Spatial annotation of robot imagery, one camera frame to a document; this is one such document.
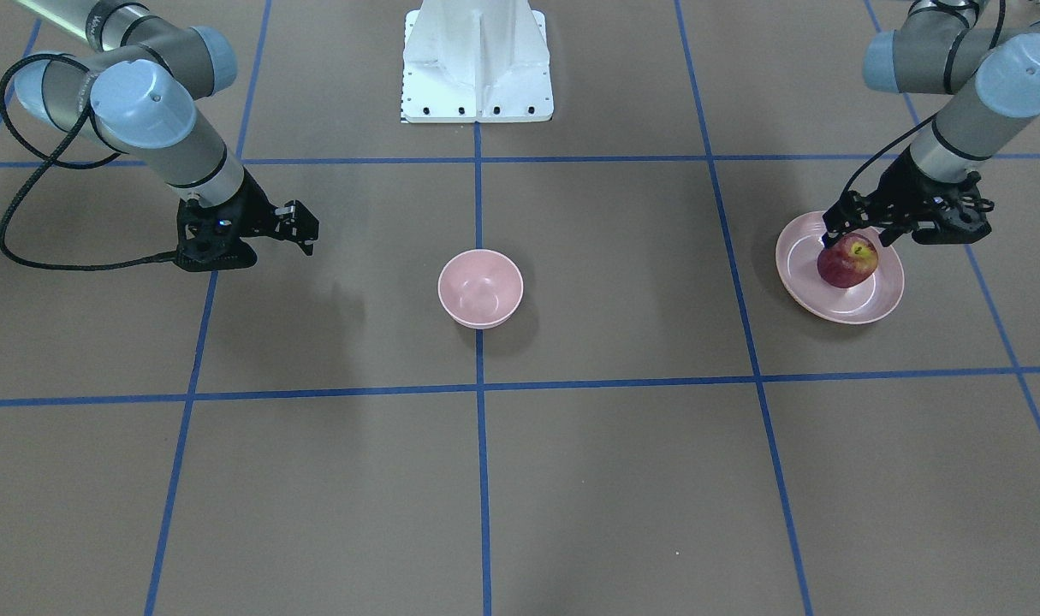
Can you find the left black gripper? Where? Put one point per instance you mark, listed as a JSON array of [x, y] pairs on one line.
[[916, 189]]

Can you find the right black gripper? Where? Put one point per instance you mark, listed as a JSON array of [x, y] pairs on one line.
[[255, 207]]

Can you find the red yellow apple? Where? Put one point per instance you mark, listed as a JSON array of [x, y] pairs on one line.
[[851, 262]]

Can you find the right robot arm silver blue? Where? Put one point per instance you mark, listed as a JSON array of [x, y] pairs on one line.
[[136, 95]]

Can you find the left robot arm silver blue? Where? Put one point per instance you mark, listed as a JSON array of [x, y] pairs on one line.
[[992, 81]]

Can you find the pink plate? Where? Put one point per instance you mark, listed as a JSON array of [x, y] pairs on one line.
[[796, 254]]

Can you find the pink bowl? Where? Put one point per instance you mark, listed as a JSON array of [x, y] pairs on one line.
[[480, 288]]

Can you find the brown paper table cover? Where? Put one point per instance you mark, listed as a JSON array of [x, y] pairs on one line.
[[657, 430]]

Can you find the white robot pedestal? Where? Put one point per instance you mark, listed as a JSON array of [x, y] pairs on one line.
[[476, 61]]

